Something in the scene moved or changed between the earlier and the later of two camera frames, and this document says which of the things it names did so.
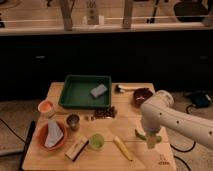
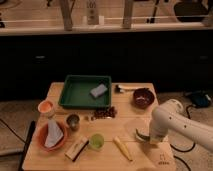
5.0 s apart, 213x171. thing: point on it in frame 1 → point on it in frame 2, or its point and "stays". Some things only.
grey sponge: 98,91 stays
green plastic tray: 76,92 stays
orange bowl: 42,135 stays
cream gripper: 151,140 → 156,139
